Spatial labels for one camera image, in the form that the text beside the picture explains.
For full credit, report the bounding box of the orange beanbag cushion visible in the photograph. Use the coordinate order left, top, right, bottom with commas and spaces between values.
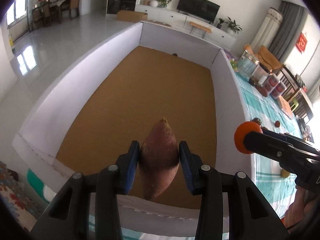
244, 44, 283, 72

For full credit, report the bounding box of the red can right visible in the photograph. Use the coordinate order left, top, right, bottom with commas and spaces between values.
271, 81, 287, 100

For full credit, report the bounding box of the red can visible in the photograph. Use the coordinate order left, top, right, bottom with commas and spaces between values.
271, 81, 287, 100
263, 74, 280, 95

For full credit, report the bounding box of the red wall decoration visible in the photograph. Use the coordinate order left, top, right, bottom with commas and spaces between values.
296, 33, 308, 53

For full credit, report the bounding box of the dark mushroom by jars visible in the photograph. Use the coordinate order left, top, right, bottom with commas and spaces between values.
249, 77, 257, 84

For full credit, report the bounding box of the brown cardboard box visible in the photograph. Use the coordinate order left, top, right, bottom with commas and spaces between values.
116, 10, 148, 23

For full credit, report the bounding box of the black television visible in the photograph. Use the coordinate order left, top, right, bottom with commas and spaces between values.
177, 0, 220, 23

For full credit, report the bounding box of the right hand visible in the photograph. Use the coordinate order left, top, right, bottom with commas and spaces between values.
283, 185, 319, 233

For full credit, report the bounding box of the wooden chair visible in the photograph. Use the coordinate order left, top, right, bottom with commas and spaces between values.
272, 65, 314, 123

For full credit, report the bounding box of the fruit print pouch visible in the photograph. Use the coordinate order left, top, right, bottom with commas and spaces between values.
229, 59, 238, 72

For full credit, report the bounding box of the sweet potato by jars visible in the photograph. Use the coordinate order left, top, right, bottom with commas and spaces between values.
255, 85, 268, 98

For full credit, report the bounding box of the small orange tangerine front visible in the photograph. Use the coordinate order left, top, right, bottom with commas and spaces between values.
234, 121, 262, 154

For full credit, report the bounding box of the glass jar gold lid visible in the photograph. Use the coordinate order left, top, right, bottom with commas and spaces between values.
237, 50, 260, 80

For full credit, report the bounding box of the green-yellow fruit upper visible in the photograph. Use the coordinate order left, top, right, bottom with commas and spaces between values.
280, 168, 291, 178

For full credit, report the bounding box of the orange book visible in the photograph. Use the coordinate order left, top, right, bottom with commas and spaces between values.
277, 96, 294, 119

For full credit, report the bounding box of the white standing air conditioner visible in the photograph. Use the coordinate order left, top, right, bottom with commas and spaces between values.
250, 8, 283, 54

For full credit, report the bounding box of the sweet potato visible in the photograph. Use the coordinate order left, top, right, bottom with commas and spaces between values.
138, 118, 179, 200
255, 85, 268, 98

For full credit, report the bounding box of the small wooden bench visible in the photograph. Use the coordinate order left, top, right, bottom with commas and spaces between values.
189, 22, 212, 39

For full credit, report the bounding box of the red can left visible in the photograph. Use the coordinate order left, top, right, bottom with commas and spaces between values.
263, 74, 280, 95

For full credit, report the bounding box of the green potted plant right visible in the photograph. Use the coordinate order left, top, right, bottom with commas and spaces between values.
225, 16, 242, 34

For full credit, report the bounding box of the white tv cabinet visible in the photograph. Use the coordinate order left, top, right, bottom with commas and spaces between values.
135, 4, 236, 51

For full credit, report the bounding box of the clear jar black lid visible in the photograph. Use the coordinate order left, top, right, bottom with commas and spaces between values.
249, 64, 270, 86

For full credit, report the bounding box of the white cardboard box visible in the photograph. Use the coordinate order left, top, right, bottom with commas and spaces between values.
11, 21, 256, 224

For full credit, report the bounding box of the teal plaid tablecloth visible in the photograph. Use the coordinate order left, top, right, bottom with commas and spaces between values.
92, 121, 303, 239

